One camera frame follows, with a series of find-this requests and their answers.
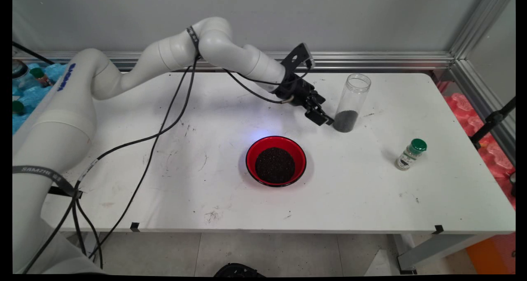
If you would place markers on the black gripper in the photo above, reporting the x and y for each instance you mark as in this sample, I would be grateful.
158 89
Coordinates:
294 91

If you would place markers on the clear plastic jar black seeds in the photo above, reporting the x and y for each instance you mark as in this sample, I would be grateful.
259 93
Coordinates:
349 118

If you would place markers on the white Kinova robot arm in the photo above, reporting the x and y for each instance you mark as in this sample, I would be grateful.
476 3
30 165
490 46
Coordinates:
123 77

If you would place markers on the black seeds heap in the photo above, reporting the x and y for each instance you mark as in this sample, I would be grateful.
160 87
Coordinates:
275 165

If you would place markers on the red bowl black rim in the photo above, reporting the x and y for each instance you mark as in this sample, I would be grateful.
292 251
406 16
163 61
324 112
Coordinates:
257 149

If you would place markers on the green capped spice bottle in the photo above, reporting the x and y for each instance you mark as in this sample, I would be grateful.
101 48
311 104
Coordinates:
409 155

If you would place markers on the red bubble wrap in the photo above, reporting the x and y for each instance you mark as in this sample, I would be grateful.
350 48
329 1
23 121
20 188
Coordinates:
465 108

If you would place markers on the black tape piece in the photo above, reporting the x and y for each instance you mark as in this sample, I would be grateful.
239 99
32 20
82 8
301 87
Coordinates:
438 230
135 226

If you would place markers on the black stand pole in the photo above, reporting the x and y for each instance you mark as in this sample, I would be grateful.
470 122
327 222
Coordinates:
494 118

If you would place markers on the black object on floor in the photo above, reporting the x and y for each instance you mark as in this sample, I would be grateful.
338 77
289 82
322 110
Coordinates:
239 270

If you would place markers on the grey metal table leg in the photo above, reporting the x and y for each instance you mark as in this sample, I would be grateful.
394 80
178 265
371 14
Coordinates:
95 240
436 248

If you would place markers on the black round object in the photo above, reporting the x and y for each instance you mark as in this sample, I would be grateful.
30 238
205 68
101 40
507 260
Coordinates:
513 184

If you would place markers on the orange box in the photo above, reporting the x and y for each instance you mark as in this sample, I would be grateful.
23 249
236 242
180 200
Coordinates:
492 254

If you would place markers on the brown bottle green cap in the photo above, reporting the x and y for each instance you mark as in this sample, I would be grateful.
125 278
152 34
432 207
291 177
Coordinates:
40 76

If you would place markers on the blue bubble wrap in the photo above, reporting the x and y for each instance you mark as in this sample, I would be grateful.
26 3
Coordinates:
35 95

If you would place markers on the small green cap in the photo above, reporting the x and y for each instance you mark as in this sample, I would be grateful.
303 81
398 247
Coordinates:
18 108

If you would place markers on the glass jar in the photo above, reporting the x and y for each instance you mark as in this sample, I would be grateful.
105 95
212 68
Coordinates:
18 73

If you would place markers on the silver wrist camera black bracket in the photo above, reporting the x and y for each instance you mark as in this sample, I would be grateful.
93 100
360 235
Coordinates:
297 58

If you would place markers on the long aluminium frame rail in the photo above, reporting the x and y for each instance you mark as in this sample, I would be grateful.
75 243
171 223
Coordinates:
370 60

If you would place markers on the short aluminium frame rail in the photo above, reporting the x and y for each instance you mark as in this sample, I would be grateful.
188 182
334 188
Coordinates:
486 104

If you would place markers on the aluminium frame upright post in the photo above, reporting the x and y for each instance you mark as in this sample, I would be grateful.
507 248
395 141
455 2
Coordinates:
481 21

